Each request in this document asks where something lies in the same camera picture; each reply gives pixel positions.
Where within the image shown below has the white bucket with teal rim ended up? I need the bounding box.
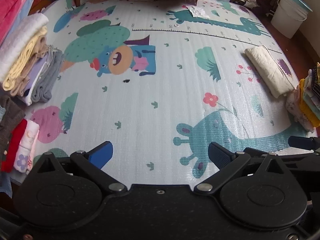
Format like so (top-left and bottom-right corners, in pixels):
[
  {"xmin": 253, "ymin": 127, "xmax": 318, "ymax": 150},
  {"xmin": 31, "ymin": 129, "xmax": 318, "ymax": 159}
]
[{"xmin": 271, "ymin": 0, "xmax": 313, "ymax": 39}]

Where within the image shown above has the printed paper sheet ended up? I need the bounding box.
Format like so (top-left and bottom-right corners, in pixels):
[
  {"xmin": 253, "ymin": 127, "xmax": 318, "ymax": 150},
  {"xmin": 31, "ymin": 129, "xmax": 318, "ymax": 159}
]
[{"xmin": 186, "ymin": 4, "xmax": 209, "ymax": 18}]

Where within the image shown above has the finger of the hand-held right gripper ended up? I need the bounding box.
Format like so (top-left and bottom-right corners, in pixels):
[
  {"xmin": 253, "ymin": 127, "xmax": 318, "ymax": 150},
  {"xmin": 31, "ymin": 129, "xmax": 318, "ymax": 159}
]
[
  {"xmin": 288, "ymin": 136, "xmax": 320, "ymax": 152},
  {"xmin": 243, "ymin": 147, "xmax": 270, "ymax": 158}
]

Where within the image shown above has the left stack of folded clothes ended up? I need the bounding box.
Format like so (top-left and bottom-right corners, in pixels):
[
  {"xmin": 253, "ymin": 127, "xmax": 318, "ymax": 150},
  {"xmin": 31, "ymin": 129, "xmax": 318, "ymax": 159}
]
[{"xmin": 0, "ymin": 13, "xmax": 49, "ymax": 83}]

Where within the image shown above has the lavender folded garment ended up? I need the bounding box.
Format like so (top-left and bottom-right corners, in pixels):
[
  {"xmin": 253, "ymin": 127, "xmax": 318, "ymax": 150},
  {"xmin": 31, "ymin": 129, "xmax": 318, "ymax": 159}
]
[{"xmin": 21, "ymin": 55, "xmax": 50, "ymax": 105}]

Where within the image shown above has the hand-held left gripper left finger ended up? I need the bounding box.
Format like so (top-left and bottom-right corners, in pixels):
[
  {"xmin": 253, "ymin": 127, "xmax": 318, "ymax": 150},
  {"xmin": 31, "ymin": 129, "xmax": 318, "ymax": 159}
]
[{"xmin": 32, "ymin": 141, "xmax": 128, "ymax": 195}]

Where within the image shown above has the brown garment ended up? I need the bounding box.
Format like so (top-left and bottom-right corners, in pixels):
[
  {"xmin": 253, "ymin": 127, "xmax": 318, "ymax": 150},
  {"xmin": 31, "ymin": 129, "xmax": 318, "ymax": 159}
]
[{"xmin": 0, "ymin": 95, "xmax": 25, "ymax": 163}]

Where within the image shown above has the white low rack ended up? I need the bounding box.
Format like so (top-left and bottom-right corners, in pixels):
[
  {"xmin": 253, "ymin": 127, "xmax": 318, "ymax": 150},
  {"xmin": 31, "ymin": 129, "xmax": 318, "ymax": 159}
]
[{"xmin": 234, "ymin": 0, "xmax": 258, "ymax": 8}]

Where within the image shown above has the grey folded garment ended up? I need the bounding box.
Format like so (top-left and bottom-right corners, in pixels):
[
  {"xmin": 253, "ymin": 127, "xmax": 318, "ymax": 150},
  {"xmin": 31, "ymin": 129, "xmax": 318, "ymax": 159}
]
[{"xmin": 31, "ymin": 46, "xmax": 64, "ymax": 103}]

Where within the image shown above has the pink floral garment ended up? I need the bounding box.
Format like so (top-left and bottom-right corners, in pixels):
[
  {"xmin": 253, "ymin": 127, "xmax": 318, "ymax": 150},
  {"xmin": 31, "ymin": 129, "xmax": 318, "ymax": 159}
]
[{"xmin": 14, "ymin": 119, "xmax": 40, "ymax": 174}]

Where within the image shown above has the pale yellow folded garment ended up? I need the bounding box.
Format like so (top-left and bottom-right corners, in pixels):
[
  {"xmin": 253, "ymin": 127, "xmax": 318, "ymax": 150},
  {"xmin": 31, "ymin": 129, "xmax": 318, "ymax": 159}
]
[{"xmin": 2, "ymin": 26, "xmax": 48, "ymax": 92}]

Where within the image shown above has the red garment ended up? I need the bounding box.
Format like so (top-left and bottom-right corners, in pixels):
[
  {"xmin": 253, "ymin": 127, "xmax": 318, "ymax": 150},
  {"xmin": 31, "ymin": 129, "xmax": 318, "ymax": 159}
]
[{"xmin": 0, "ymin": 119, "xmax": 28, "ymax": 173}]

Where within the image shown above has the cartoon animal play mat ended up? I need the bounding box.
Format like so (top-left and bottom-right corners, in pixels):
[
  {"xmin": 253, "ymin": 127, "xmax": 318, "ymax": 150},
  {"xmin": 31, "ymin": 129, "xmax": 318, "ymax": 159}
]
[{"xmin": 15, "ymin": 0, "xmax": 318, "ymax": 188}]

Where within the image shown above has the pink blanket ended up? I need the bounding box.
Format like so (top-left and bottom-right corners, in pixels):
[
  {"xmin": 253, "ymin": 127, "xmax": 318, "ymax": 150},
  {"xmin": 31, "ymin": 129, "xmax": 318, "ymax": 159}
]
[{"xmin": 0, "ymin": 0, "xmax": 65, "ymax": 45}]

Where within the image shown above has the stack of colourful folded clothes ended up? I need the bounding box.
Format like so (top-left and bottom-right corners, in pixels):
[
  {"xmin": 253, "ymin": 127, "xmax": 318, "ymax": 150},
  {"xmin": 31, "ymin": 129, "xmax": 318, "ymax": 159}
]
[{"xmin": 286, "ymin": 62, "xmax": 320, "ymax": 133}]

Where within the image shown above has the beige folded garment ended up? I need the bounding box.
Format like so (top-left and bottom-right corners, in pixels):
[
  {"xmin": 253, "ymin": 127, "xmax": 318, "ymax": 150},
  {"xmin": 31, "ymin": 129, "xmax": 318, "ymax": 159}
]
[{"xmin": 11, "ymin": 42, "xmax": 54, "ymax": 97}]

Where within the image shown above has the cream garment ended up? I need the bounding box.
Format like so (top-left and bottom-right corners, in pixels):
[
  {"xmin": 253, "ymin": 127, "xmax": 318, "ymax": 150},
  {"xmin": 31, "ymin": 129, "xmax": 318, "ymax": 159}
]
[{"xmin": 244, "ymin": 46, "xmax": 296, "ymax": 98}]

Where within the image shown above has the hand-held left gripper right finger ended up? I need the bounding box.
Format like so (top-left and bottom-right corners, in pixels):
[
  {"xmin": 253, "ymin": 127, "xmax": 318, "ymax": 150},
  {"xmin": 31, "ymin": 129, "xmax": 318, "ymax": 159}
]
[{"xmin": 194, "ymin": 142, "xmax": 291, "ymax": 194}]

